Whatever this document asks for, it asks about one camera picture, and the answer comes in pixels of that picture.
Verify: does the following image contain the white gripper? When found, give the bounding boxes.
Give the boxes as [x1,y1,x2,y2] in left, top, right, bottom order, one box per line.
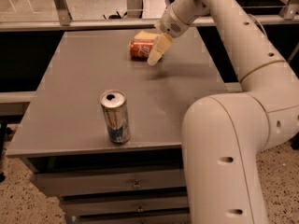
[147,0,206,65]

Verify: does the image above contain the red coke can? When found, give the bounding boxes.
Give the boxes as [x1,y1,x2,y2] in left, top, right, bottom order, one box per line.
[129,39,154,59]

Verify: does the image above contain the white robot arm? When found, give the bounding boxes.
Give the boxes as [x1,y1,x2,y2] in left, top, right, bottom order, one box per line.
[148,0,299,224]

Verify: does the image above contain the silver blue energy drink can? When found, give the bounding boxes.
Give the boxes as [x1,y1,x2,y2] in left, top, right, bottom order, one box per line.
[100,90,130,144]

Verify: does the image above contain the yellow sponge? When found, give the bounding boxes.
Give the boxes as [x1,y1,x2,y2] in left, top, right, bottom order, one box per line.
[134,31,160,40]

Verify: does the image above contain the grey drawer cabinet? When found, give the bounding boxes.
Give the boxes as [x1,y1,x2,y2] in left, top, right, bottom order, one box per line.
[6,27,228,224]

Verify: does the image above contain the top grey drawer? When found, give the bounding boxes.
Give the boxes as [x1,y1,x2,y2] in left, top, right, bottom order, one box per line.
[31,165,185,197]

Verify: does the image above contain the grey drawer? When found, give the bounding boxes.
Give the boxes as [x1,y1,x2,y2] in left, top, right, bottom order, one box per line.
[31,165,185,197]
[60,192,189,216]
[77,209,190,224]

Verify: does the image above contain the bottom grey drawer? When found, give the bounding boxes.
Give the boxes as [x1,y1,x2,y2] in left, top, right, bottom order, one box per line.
[77,209,190,224]

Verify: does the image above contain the middle grey drawer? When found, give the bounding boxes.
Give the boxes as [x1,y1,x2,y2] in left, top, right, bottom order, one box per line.
[60,192,189,216]

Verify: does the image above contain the white cable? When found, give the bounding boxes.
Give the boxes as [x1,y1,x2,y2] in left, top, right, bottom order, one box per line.
[248,13,269,37]

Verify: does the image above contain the metal window rail frame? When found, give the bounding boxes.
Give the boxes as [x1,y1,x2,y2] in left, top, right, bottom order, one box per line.
[0,0,299,33]

